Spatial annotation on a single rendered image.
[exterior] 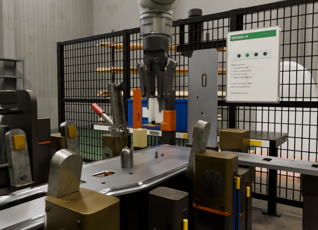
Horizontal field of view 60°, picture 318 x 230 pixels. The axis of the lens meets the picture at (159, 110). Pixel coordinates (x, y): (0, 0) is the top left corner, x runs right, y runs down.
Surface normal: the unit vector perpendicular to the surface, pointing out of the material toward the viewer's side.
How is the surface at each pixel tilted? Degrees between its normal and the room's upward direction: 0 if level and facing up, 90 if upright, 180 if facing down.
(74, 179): 102
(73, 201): 0
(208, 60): 90
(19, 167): 78
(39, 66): 90
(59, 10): 90
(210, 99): 90
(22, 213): 0
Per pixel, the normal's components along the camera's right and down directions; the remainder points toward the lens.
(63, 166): 0.80, 0.24
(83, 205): 0.00, -1.00
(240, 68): -0.58, 0.04
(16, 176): 0.80, -0.18
